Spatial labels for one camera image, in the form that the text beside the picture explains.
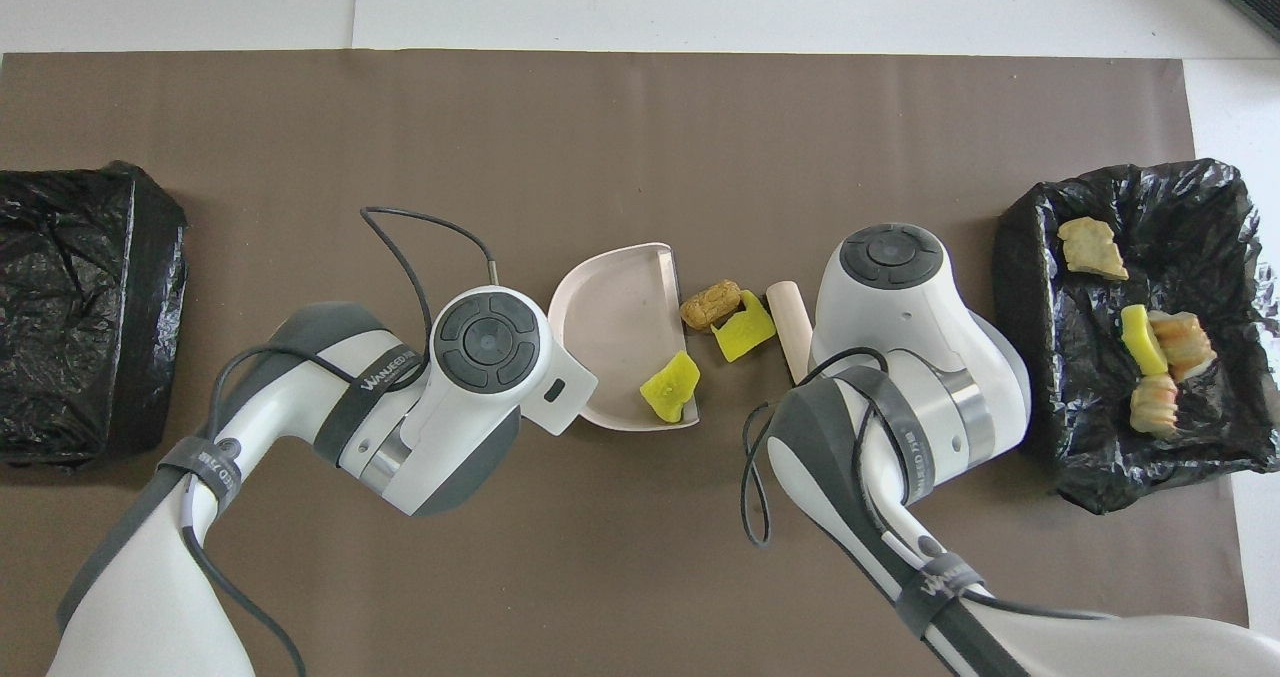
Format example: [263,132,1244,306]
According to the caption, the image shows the beige plastic dustpan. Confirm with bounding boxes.
[547,242,702,433]

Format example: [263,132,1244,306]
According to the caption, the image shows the brown cork nugget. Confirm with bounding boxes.
[679,278,744,334]

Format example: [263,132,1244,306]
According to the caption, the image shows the squarish yellow sponge piece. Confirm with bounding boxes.
[639,349,702,426]

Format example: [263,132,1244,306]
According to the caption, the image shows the notched yellow sponge piece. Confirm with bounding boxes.
[710,289,779,364]

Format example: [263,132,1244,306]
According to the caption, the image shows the beige handled black bristle brush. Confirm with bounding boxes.
[765,280,817,387]

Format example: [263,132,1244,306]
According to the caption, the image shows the pale green toy dumpling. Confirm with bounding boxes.
[1057,216,1130,283]
[1148,310,1219,384]

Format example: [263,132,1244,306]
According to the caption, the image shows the curved yellow sponge piece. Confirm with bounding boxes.
[1120,304,1170,378]

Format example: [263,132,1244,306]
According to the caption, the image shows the striped orange toy croissant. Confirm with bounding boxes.
[1130,373,1182,441]

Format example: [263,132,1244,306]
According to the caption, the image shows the black bin with crumpled bag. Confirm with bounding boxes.
[991,157,1280,516]

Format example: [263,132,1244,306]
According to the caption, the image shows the black bin with smooth bag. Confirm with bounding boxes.
[0,161,190,472]

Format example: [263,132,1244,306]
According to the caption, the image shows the brown paper table mat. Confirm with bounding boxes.
[0,50,1255,677]

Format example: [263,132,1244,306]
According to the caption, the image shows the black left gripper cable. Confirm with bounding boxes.
[180,206,499,677]

